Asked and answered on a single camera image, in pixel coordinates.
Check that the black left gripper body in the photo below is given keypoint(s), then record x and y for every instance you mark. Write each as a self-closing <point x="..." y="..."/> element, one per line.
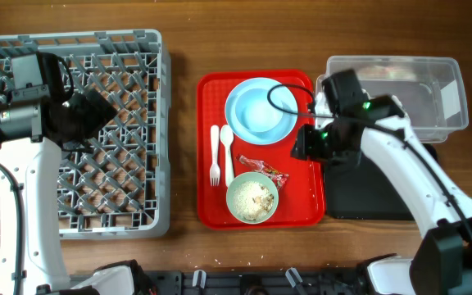
<point x="86" y="119"/>

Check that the green bowl with rice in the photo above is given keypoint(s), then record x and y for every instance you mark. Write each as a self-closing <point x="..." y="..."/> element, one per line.
<point x="252" y="198"/>

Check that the light blue plate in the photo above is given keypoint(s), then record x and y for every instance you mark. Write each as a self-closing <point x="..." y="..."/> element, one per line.
<point x="280" y="131"/>

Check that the red plastic tray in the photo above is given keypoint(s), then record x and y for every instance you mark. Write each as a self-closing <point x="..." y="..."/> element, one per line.
<point x="301" y="199"/>

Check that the black plastic tray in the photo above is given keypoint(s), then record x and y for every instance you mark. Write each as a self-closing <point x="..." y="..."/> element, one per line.
<point x="356" y="189"/>

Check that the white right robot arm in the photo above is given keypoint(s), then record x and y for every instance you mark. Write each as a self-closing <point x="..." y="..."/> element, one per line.
<point x="349" y="122"/>

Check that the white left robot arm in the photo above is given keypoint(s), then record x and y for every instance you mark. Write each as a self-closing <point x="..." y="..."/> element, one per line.
<point x="31" y="259"/>

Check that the grey dishwasher rack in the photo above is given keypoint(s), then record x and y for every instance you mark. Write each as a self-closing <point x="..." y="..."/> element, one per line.
<point x="121" y="189"/>

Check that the white plastic spoon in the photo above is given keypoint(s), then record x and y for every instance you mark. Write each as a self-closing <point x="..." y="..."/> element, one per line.
<point x="227" y="138"/>

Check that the clear plastic bin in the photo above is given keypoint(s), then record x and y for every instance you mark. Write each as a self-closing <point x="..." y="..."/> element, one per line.
<point x="430" y="89"/>

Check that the white plastic fork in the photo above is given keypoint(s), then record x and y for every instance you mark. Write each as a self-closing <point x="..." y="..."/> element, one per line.
<point x="214" y="171"/>

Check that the light blue bowl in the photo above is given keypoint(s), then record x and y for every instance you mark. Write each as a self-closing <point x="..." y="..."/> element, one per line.
<point x="254" y="112"/>

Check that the red snack wrapper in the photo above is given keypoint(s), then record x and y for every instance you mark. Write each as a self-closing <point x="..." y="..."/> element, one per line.
<point x="278" y="178"/>

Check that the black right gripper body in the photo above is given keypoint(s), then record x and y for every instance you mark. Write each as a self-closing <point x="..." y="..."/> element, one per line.
<point x="324" y="142"/>

